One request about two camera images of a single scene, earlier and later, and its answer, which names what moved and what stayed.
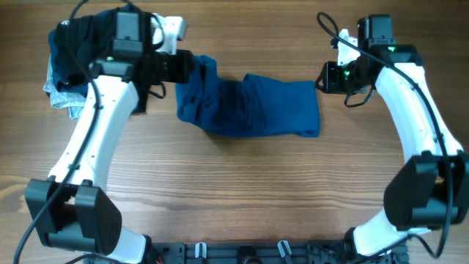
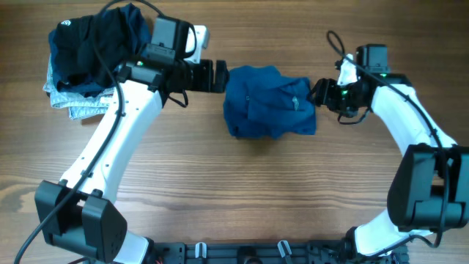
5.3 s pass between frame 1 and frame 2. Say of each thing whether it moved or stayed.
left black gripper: moved
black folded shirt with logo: stayed
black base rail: stayed
